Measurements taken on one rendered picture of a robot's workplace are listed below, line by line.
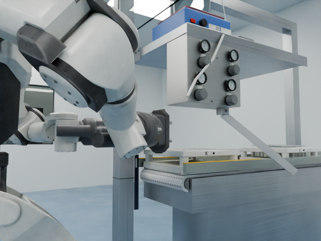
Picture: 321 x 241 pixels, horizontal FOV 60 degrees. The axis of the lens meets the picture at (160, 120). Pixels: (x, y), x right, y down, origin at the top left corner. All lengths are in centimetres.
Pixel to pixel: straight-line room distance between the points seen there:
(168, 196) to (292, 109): 108
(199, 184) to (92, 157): 522
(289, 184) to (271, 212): 12
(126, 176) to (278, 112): 371
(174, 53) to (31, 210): 57
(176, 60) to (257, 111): 397
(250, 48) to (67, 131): 65
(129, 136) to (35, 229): 32
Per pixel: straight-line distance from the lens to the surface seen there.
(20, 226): 74
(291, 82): 182
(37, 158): 573
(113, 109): 44
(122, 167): 103
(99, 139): 62
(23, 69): 69
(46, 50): 36
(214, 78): 87
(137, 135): 59
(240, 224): 107
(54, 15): 39
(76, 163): 590
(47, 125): 96
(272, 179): 111
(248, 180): 101
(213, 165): 88
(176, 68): 84
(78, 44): 37
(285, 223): 128
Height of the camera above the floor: 94
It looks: 4 degrees up
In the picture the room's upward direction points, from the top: straight up
